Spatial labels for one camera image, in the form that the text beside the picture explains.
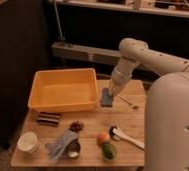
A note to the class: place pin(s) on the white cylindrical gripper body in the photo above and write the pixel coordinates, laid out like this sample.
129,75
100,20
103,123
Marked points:
122,72

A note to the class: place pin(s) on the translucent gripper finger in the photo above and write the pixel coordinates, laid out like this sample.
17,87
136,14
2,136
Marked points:
117,90
111,88

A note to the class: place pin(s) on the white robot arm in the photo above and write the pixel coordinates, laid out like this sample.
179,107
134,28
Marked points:
167,104

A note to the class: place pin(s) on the grey metal case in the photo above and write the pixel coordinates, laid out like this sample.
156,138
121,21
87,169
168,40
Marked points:
85,53

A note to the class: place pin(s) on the orange peach fruit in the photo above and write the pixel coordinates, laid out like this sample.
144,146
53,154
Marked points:
103,137

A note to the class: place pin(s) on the pine cone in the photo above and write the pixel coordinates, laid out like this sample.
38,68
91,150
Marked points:
76,126

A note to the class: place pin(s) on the yellow plastic bin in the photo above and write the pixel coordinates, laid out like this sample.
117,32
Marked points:
65,90

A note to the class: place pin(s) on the green round fruit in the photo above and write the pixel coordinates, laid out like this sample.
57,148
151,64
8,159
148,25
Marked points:
109,151

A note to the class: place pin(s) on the metal pole stand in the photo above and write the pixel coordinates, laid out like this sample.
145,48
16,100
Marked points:
61,37

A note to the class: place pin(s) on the dark striped block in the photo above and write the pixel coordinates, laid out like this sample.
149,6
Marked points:
48,119

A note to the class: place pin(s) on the small metal cup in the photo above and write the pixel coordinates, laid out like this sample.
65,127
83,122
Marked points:
73,149

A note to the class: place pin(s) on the grey blue cloth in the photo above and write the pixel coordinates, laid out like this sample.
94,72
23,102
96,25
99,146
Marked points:
56,149

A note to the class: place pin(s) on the wooden shelf with items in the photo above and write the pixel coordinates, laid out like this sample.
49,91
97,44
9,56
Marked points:
174,8

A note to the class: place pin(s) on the white paper cup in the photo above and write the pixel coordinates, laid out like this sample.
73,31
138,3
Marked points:
28,142

